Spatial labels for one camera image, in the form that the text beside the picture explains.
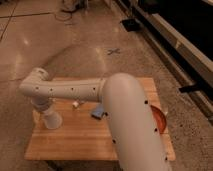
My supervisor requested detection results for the orange ceramic bowl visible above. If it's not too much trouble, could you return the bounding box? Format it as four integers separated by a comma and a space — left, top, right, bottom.
151, 105, 167, 134

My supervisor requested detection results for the long wall bench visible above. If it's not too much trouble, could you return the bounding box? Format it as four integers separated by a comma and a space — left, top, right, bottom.
111, 0, 213, 125

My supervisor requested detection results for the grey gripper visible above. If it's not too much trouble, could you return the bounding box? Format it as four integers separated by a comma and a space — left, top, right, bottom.
31, 98, 53, 112

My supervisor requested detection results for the blue sponge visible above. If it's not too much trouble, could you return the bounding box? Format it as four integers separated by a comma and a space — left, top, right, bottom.
91, 104, 104, 119

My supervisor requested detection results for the white plastic bottle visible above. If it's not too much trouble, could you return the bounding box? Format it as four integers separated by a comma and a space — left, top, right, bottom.
72, 100, 85, 109

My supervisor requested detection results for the black floor box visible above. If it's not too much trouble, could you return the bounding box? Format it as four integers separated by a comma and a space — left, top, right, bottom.
121, 19, 140, 32

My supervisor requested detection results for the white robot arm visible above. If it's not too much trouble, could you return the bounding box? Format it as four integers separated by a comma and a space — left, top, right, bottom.
19, 68, 172, 171

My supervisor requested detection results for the wooden table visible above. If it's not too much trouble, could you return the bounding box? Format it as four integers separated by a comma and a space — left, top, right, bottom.
24, 77, 177, 171

